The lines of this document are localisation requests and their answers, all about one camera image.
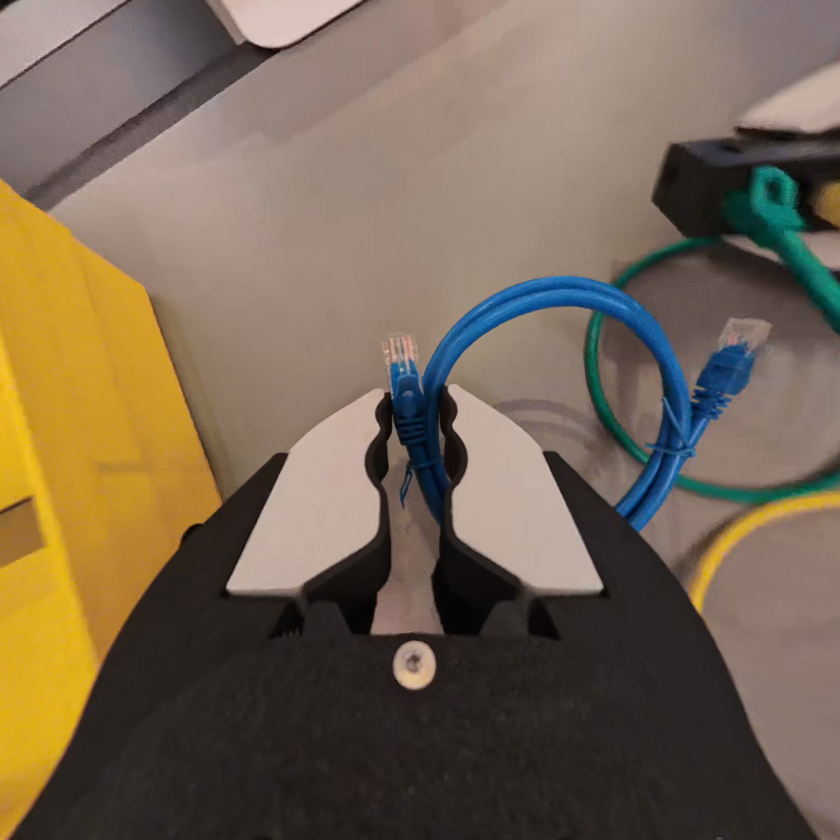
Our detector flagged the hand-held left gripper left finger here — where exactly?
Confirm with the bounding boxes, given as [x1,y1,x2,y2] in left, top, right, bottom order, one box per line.
[226,388,395,598]

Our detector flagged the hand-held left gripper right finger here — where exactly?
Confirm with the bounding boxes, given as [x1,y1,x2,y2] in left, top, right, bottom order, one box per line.
[433,385,603,598]

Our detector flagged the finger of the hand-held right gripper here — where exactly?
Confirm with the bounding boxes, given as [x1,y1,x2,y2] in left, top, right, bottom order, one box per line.
[734,62,840,139]
[722,231,840,271]

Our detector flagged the green ethernet cable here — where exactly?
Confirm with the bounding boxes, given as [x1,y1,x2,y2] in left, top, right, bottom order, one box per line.
[586,166,840,506]

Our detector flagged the black network switch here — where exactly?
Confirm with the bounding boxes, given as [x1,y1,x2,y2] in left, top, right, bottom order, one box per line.
[651,134,840,238]

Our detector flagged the blue ethernet cable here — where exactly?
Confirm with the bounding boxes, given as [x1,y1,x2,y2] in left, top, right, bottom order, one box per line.
[379,276,772,532]

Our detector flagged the yellow ethernet cable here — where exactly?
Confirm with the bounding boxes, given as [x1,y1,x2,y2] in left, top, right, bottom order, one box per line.
[689,185,840,614]

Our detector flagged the yellow plastic bin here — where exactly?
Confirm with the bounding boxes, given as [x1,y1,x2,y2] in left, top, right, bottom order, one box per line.
[0,177,224,821]

